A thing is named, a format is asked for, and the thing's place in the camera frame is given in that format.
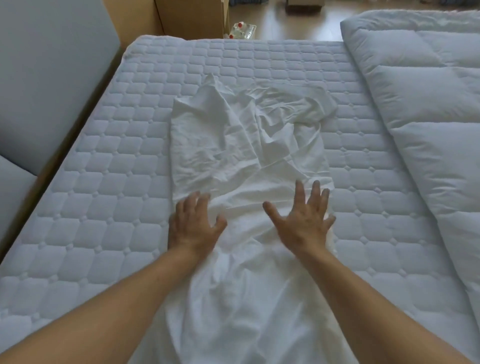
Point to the person's right thumb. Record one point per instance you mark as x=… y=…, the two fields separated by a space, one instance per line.
x=273 y=213

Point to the small brown cardboard box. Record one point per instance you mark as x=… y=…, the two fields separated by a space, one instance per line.
x=304 y=5

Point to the white quilted mattress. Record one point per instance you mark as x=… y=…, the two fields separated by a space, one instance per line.
x=112 y=187

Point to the person's left forearm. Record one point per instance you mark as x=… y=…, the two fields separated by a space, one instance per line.
x=108 y=311

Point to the white bed sheet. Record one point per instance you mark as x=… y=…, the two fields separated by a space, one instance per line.
x=243 y=150

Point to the person's right middle finger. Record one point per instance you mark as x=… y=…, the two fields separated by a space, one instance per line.
x=315 y=194

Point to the tall brown cardboard box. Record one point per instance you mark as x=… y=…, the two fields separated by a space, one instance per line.
x=191 y=17

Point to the person's left hand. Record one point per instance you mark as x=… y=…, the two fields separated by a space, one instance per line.
x=193 y=228

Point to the pack of clear plastic bottles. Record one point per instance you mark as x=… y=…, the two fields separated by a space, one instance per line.
x=242 y=30

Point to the white puffy duvet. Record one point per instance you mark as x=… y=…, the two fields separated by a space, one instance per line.
x=423 y=93

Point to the small grey upholstered cushion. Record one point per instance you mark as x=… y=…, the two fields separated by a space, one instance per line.
x=13 y=195

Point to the person's right hand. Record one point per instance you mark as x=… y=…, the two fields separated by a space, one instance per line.
x=303 y=228

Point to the person's left thumb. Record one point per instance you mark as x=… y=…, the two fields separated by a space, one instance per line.
x=220 y=224

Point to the large grey upholstered panel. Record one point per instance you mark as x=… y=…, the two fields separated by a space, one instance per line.
x=48 y=75

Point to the person's right forearm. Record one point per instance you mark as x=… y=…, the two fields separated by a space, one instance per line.
x=371 y=311

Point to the person's left middle finger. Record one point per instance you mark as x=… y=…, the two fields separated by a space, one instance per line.
x=193 y=202

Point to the person's left little finger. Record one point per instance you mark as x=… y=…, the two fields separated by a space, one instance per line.
x=172 y=222

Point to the person's right little finger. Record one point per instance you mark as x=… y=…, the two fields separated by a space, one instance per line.
x=330 y=223

